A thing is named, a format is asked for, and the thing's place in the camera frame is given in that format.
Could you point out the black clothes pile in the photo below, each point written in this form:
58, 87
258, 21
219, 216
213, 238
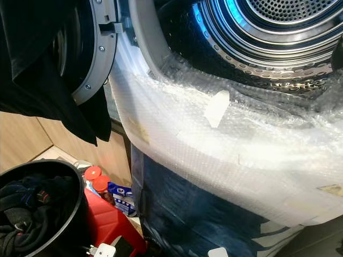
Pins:
32, 214

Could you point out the light wooden cabinet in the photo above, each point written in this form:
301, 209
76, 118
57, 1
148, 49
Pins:
21, 144

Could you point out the black hanging garment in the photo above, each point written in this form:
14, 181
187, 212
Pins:
43, 53

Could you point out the red capped bottle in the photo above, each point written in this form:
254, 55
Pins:
101, 183
92, 172

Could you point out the black round laundry basket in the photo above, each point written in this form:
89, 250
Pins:
79, 225

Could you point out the grey round washer door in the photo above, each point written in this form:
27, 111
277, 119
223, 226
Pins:
104, 59

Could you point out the yellowed tape patch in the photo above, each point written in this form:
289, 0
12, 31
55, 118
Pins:
330, 189
139, 130

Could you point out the blue white detergent packet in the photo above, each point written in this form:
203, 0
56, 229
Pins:
122, 197

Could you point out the red plastic stool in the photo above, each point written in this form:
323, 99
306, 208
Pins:
112, 219

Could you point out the clear bubble wrap sheet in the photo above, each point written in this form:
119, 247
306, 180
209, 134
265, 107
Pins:
193, 155

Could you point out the white tape piece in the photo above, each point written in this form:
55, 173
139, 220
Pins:
216, 108

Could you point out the perforated steel washer drum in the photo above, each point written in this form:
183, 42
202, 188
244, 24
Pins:
273, 32

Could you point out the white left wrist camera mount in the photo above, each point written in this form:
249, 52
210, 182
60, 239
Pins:
102, 250

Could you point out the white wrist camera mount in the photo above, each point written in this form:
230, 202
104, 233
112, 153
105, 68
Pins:
102, 250
218, 252

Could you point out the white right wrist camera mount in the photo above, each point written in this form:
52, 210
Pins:
218, 252

